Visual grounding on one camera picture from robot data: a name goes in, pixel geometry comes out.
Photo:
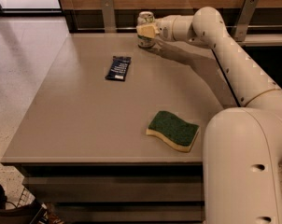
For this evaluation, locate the green yellow sponge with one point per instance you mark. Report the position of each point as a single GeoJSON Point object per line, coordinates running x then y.
{"type": "Point", "coordinates": [173, 131]}

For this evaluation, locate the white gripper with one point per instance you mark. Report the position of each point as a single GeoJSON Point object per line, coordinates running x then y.
{"type": "Point", "coordinates": [163, 29]}

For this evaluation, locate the grey metal bracket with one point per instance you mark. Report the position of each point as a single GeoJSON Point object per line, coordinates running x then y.
{"type": "Point", "coordinates": [239, 31]}
{"type": "Point", "coordinates": [108, 13]}

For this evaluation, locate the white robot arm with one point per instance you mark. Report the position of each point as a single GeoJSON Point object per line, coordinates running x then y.
{"type": "Point", "coordinates": [242, 146]}

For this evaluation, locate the wire basket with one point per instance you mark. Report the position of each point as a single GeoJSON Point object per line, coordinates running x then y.
{"type": "Point", "coordinates": [21, 197]}

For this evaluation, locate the grey drawer cabinet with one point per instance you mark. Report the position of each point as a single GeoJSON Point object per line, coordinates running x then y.
{"type": "Point", "coordinates": [82, 143]}

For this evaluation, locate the right grey metal bracket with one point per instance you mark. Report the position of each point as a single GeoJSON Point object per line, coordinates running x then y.
{"type": "Point", "coordinates": [239, 31]}

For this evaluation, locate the left grey metal bracket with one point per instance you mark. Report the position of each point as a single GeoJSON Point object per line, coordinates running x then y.
{"type": "Point", "coordinates": [108, 13]}

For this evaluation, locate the white green 7up can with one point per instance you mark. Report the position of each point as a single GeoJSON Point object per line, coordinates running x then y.
{"type": "Point", "coordinates": [145, 17]}

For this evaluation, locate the dark blue snack bar wrapper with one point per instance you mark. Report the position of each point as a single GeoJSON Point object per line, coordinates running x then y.
{"type": "Point", "coordinates": [119, 68]}

